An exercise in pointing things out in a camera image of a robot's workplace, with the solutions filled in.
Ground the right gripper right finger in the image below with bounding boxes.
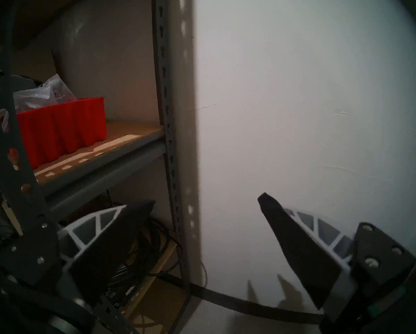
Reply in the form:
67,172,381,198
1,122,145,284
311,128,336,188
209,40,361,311
257,193,416,311

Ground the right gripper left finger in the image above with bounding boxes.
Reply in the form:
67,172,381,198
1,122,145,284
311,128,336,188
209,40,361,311
0,199,156,306

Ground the red plastic bin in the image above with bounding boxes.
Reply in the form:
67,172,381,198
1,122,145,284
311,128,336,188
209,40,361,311
0,97,107,170

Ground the clear bag with white label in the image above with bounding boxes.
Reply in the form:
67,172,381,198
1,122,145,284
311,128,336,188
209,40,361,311
41,74,78,103

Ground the grey steel rack shelf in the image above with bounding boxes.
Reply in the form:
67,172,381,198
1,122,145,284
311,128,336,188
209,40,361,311
0,0,203,334

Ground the black baseboard strip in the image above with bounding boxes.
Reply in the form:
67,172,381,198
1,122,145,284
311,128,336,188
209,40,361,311
159,274,325,325

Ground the black cable bundle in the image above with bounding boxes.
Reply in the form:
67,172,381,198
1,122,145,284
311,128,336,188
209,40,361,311
105,212,208,299

